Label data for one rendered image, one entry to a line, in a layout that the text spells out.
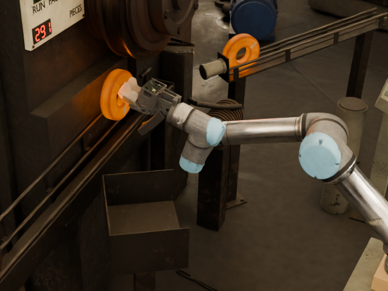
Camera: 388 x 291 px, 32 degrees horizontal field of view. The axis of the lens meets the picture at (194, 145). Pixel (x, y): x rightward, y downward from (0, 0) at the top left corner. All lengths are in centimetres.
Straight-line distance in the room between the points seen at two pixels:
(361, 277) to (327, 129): 59
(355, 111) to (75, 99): 119
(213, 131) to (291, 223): 105
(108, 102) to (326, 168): 66
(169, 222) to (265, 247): 92
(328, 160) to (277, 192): 124
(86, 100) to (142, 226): 42
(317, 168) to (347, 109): 88
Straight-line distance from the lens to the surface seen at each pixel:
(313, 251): 280
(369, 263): 235
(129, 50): 202
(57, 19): 191
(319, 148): 185
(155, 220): 194
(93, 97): 209
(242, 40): 260
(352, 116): 273
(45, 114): 192
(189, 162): 203
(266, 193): 307
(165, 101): 199
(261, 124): 206
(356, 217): 300
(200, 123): 196
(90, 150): 209
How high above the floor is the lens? 184
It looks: 33 degrees down
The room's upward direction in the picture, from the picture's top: 2 degrees clockwise
